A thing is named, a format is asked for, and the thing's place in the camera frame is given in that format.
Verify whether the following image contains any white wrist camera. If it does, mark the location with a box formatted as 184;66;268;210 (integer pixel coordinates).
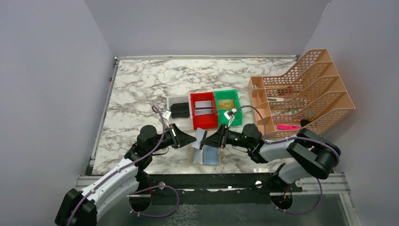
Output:
162;110;172;121
223;108;238;121

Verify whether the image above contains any silver grey credit card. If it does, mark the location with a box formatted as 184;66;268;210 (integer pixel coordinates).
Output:
192;128;207;150

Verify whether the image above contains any gold credit card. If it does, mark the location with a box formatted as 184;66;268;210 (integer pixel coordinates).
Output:
217;99;235;110

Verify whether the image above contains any black mounting rail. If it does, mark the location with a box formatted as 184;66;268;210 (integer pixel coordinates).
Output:
122;172;300;216

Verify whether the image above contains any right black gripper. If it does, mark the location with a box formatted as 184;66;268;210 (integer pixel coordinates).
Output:
201;123;253;149

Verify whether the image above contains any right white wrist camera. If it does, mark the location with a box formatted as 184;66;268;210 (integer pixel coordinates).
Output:
223;108;238;121

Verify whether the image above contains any green plastic bin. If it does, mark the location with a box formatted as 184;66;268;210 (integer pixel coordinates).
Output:
214;89;241;126

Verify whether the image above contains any black credit card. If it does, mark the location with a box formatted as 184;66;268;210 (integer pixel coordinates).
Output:
170;102;190;118

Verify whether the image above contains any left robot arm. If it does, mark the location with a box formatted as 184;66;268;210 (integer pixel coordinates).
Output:
55;123;197;226

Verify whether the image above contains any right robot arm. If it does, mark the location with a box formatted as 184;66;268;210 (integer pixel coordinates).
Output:
201;123;341;192

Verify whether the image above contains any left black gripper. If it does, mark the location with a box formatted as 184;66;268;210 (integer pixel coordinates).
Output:
149;123;197;153

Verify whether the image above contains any pink highlighter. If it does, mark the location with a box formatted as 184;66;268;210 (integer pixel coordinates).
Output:
277;124;302;130

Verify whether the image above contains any white card stack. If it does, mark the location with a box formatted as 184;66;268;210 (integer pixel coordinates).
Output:
194;100;213;116

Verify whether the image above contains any red plastic bin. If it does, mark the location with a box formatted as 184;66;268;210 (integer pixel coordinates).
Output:
190;92;218;130

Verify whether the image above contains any green white pen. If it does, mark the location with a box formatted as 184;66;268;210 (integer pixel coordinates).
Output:
281;109;300;115

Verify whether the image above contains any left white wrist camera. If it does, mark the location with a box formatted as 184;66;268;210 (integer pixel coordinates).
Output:
162;110;172;121

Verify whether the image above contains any white plastic bin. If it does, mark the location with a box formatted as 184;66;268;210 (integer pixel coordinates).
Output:
166;94;193;132

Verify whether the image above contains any beige card holder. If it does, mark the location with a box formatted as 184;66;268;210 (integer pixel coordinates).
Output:
187;145;222;166

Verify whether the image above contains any orange mesh file organizer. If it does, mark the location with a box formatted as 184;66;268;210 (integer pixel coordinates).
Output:
247;49;355;139

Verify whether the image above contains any aluminium frame rail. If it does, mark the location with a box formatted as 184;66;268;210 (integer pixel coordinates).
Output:
75;173;351;195

